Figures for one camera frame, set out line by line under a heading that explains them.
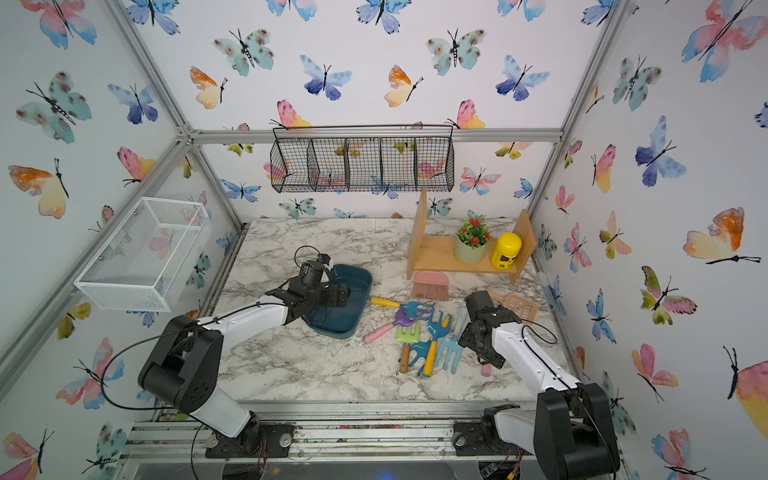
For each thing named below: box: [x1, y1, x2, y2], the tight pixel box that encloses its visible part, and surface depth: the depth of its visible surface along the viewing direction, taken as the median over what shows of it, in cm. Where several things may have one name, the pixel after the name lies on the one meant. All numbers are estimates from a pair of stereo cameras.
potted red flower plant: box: [455, 215, 492, 264], surface depth 93 cm
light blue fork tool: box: [435, 336, 463, 375], surface depth 90 cm
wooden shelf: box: [407, 187, 537, 285], surface depth 101 cm
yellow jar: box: [491, 232, 523, 270], surface depth 93 cm
